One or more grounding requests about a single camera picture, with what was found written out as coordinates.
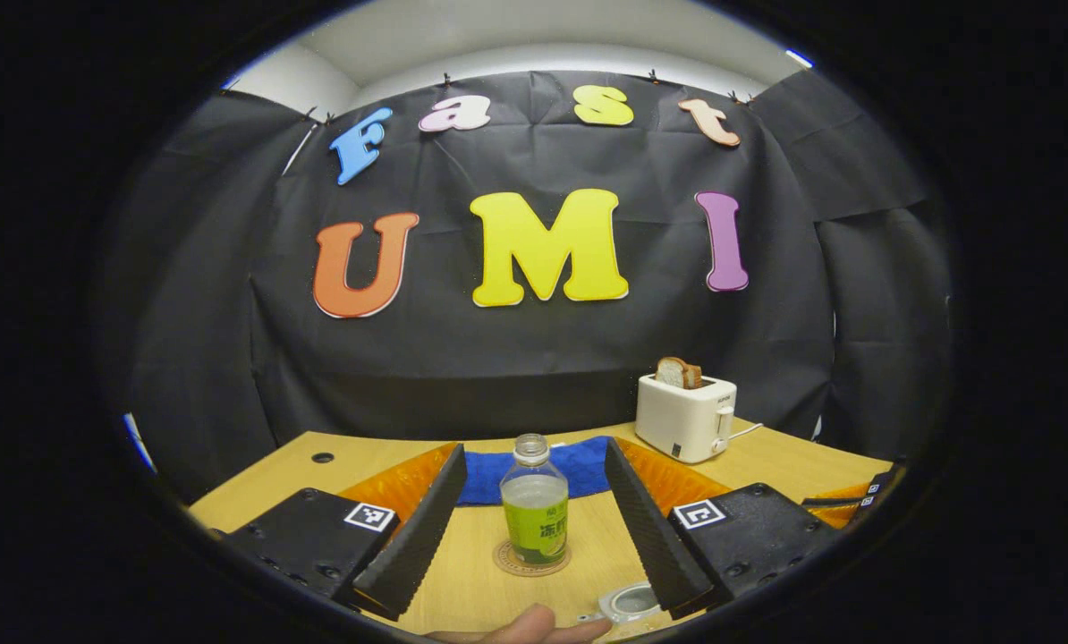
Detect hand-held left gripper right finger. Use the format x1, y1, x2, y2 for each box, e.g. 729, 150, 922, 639
604, 436, 843, 618

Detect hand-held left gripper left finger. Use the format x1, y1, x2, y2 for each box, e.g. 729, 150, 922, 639
208, 442, 468, 623

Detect white floral teacup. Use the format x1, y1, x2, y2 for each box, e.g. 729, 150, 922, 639
579, 581, 661, 625

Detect round wooden coaster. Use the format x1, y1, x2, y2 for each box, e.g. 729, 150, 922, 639
493, 537, 572, 578

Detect green label water bottle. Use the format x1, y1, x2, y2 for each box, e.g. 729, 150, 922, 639
499, 433, 570, 566

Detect blue towel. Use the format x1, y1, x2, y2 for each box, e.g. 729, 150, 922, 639
456, 436, 614, 507

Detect white toaster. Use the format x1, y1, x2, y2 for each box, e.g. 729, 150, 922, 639
634, 374, 739, 464

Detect bread slice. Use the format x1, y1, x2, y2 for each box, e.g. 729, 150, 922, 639
656, 357, 704, 390

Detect black backdrop cloth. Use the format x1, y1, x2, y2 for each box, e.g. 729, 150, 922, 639
105, 70, 955, 502

